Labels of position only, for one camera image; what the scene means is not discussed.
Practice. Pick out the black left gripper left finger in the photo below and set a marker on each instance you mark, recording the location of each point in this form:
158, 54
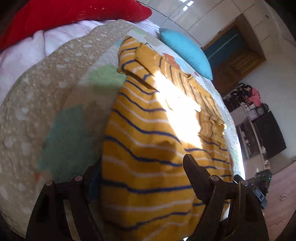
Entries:
48, 219

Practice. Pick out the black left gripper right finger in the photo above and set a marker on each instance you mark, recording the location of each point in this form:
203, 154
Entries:
232, 210

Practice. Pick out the yellow striped knit sweater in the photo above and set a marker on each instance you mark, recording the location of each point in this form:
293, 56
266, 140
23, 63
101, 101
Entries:
160, 115

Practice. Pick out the patchwork heart quilt bedspread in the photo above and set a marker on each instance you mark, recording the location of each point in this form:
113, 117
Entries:
54, 117

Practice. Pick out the purple alarm clock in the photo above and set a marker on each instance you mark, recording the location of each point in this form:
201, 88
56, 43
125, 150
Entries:
252, 114

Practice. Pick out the red patterned blanket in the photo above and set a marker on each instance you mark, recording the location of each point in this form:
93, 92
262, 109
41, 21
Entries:
45, 15

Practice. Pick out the turquoise knit pillow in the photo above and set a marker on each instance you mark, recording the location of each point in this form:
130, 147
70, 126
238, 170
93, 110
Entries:
188, 51

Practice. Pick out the white glossy wardrobe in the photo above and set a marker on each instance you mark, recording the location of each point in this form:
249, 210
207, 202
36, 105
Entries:
202, 20

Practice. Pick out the brown wooden door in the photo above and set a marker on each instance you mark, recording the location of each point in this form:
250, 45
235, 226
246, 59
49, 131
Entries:
233, 54

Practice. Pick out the cluttered white shelf unit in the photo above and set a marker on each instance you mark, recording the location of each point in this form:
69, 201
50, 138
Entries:
237, 102

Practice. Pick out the black monitor screen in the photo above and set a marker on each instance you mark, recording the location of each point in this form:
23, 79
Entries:
270, 134

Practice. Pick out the pink garment on shelf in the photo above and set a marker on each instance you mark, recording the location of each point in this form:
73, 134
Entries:
255, 98

